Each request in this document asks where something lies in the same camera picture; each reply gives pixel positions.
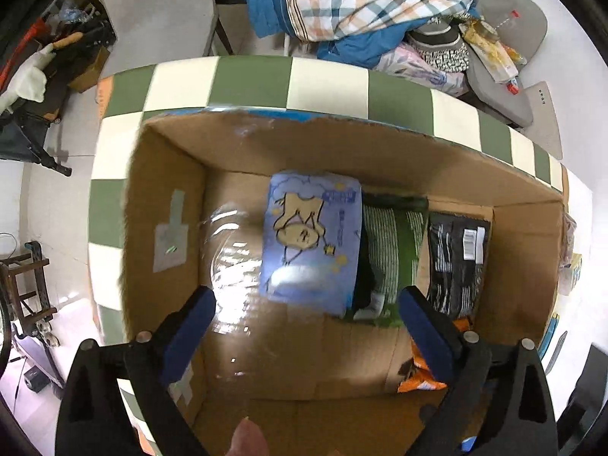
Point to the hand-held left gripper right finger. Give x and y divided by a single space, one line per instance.
427 330

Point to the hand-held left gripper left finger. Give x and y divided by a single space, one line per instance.
187 330

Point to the large cardboard box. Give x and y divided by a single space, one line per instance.
294 356

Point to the blue cartoon bear tissue pack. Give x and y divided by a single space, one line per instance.
308 247

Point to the person's left hand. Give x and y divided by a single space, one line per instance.
247 441

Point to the orange snack packet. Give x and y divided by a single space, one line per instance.
418 380

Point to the black striped packet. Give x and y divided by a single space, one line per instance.
456 266

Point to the green striped packet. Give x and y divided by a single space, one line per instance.
392 242

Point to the clear wrapped packet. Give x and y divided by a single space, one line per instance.
570 256

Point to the dark wooden stool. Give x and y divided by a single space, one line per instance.
28 289

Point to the green white checked tablecloth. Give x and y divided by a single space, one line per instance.
247 80

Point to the floral pastel cloth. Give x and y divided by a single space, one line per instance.
418 66

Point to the black white patterned cushion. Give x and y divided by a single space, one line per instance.
441 47

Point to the yellow plastic bag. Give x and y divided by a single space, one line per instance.
491 52

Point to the pile of clothes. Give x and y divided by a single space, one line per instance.
365 42

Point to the white glove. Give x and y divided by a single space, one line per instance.
28 80

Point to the white panel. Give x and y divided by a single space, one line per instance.
152 4

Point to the grey chair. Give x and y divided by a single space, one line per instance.
515 14

